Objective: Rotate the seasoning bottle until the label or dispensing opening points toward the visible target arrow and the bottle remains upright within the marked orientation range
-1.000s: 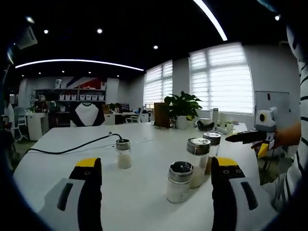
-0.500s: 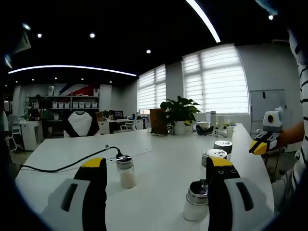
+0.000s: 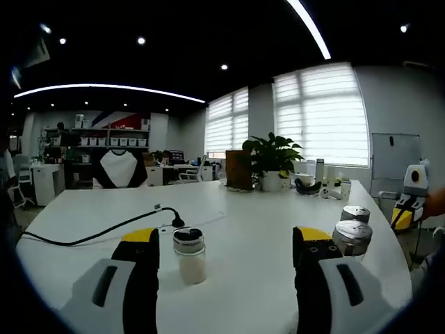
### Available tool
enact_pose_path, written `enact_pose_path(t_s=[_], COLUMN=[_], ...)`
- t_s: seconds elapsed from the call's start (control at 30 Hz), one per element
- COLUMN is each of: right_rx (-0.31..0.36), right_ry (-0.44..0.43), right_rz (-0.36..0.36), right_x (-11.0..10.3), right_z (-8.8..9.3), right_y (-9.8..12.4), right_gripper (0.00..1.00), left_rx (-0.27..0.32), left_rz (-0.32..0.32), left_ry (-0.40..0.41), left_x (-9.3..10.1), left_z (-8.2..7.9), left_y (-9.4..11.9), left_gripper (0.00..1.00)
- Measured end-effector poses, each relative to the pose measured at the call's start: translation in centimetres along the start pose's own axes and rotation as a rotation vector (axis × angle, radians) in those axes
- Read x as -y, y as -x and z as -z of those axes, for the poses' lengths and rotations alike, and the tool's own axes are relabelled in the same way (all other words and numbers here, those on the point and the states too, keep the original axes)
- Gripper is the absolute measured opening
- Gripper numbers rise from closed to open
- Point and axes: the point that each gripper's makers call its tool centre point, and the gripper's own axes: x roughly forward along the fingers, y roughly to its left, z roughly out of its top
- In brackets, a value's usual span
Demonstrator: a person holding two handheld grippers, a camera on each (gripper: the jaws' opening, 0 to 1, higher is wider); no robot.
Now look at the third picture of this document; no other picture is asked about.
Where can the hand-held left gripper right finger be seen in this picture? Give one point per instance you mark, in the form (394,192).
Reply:
(330,282)

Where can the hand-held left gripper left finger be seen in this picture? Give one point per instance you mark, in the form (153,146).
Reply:
(107,288)

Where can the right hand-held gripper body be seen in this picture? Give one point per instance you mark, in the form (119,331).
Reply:
(417,182)

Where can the tall seasoning bottle brown powder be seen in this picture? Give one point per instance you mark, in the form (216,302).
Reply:
(354,213)

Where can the tall seasoning bottle cream powder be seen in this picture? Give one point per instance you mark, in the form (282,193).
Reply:
(353,231)

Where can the small seasoning bottle beige powder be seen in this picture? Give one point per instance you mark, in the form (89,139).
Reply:
(193,273)

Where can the white tall thermos bottle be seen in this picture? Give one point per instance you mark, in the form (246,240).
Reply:
(320,170)

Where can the grey seat chair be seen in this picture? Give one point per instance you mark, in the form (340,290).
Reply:
(382,195)

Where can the white whiteboard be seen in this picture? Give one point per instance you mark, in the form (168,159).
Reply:
(393,156)

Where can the white patterned cup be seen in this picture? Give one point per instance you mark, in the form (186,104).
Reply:
(285,184)
(345,190)

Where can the person's grey trousers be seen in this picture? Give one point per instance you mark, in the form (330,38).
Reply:
(422,278)

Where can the white VR controller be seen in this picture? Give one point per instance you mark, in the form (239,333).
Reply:
(327,193)

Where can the white slim box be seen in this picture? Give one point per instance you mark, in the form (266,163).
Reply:
(331,175)

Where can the small white adapter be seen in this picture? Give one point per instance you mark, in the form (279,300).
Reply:
(163,229)

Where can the grey VR headset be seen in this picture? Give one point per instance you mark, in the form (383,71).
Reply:
(307,191)

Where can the white mug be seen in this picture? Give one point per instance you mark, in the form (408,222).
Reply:
(307,179)

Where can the large window white blinds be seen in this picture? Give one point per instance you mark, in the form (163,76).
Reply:
(320,118)

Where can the yellow plant tag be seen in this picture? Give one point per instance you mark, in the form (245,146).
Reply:
(283,174)

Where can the white drawer cabinet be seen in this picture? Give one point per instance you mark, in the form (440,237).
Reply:
(154,175)

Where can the brown cardboard box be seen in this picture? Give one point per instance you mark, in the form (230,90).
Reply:
(148,159)

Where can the white office chair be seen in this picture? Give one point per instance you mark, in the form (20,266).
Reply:
(193,175)

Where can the green potted plant white pot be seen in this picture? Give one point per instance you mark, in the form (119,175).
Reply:
(271,153)

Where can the small green desk plant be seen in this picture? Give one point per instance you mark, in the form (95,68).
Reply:
(158,155)

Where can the brown paper bag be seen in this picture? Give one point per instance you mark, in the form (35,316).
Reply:
(238,168)

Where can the metal shelf with white bins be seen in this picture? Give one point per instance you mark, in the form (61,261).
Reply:
(114,142)

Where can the black computer monitor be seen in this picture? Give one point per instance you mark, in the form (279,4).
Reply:
(176,157)

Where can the curved ceiling light strip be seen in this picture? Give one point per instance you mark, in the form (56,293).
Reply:
(313,31)
(104,85)

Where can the narrow window white blinds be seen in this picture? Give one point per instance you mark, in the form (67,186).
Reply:
(227,121)

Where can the ceiling air conditioner vent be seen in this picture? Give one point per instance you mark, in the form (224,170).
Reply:
(38,52)

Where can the group of ceiling spotlights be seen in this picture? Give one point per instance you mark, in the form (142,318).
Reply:
(140,40)

